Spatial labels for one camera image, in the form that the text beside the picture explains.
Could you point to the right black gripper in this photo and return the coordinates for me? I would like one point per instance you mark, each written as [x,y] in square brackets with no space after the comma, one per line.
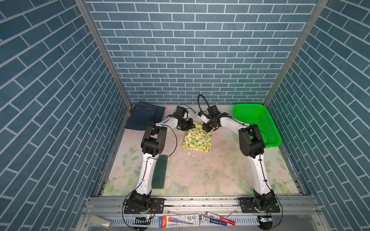
[204,128]

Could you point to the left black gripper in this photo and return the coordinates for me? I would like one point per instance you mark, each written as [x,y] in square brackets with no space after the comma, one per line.
[189,125]

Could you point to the yellow floral skirt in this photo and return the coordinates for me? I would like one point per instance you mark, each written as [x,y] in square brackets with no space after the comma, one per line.
[198,139]

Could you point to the green plastic basket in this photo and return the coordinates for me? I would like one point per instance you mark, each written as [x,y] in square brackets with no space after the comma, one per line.
[259,115]

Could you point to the dark blue denim skirt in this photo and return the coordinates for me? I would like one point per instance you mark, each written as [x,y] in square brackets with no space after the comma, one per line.
[142,114]

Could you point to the dark green rectangular board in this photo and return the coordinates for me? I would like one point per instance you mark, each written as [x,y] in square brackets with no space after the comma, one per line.
[159,174]

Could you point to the red plaid skirt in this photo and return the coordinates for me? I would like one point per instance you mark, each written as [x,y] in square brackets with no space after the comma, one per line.
[129,112]

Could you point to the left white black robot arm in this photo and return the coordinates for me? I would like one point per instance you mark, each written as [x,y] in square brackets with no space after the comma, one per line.
[153,144]

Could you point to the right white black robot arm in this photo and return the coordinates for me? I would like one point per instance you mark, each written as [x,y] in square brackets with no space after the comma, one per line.
[252,146]

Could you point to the blue marker pen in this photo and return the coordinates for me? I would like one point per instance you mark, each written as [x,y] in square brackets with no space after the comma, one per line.
[210,220]

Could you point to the marker package box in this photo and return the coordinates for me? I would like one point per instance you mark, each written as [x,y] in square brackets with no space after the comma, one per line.
[191,220]

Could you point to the grey white small device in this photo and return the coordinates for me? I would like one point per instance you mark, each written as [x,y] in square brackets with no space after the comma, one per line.
[101,222]

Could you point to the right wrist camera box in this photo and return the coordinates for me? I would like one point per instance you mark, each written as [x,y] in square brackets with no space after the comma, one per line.
[212,113]

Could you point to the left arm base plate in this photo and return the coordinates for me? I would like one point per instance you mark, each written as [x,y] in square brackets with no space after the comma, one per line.
[133,207]

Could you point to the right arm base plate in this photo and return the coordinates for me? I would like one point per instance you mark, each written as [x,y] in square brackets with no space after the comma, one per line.
[258,205]

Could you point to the aluminium front rail frame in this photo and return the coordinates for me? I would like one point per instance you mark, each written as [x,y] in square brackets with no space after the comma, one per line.
[297,212]

